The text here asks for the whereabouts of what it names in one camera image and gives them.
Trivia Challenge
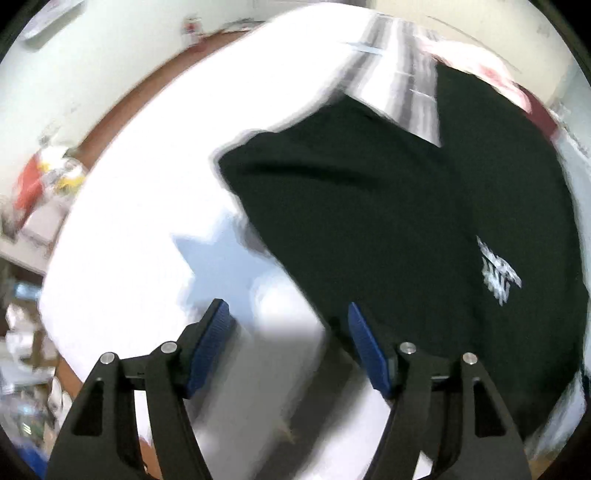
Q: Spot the maroon shirt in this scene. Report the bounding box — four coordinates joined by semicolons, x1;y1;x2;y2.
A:
512;80;564;139

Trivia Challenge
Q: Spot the black printed t-shirt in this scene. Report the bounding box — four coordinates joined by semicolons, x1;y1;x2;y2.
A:
213;62;591;446

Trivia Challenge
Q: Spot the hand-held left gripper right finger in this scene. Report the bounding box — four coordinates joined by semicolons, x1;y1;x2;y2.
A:
346;301;531;480

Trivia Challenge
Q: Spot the red bag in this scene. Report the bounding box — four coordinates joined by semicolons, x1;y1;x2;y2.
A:
13;152;47;222

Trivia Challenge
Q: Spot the red fire extinguisher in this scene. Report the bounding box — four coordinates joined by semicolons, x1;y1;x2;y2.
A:
182;16;206;47

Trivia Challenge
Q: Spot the bed with striped star sheet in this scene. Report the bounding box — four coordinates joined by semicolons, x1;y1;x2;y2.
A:
37;4;591;480

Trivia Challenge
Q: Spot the white box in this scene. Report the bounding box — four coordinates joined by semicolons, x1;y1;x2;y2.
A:
16;203;70;252

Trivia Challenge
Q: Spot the white detergent bottle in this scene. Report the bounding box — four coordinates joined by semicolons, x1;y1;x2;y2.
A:
39;145;88;192

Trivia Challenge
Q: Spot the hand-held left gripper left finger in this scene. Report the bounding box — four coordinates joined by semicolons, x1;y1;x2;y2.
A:
46;298;238;480

